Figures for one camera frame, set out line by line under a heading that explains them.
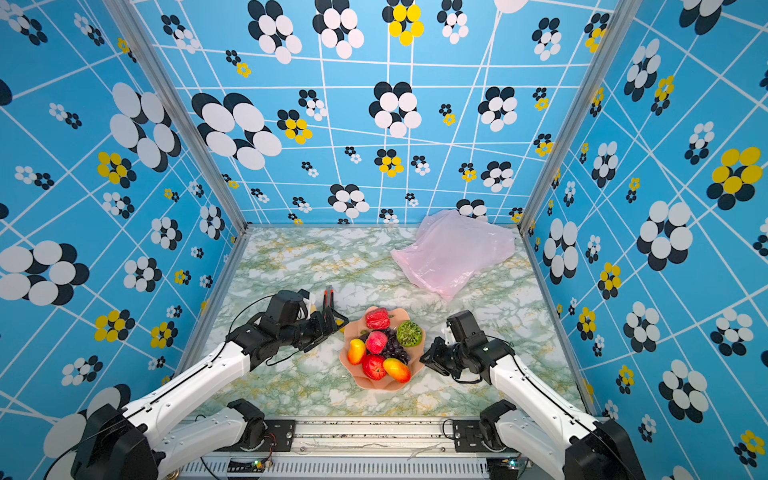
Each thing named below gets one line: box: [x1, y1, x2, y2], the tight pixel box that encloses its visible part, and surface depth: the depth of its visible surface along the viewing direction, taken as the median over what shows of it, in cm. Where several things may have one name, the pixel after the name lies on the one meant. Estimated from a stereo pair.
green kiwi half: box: [397, 320, 423, 347], surface depth 84 cm
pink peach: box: [365, 330, 388, 355], surface depth 80 cm
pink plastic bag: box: [391, 209, 516, 302], surface depth 98 cm
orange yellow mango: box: [383, 358, 411, 383], surface depth 77 cm
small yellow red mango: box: [348, 338, 366, 365], surface depth 80 cm
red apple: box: [362, 354, 387, 381], surface depth 79 cm
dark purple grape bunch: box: [382, 327, 411, 365], surface depth 83 cm
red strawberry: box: [365, 307, 391, 330], surface depth 87 cm
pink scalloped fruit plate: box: [340, 306, 425, 391], surface depth 82 cm
